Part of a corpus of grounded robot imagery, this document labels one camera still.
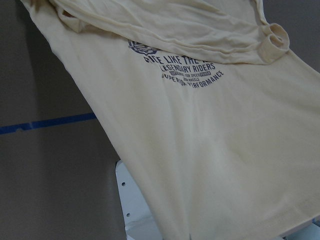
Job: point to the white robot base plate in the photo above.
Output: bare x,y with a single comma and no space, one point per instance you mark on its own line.
138,219

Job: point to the cream long-sleeve printed shirt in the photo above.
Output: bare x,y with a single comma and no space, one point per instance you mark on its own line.
217,120

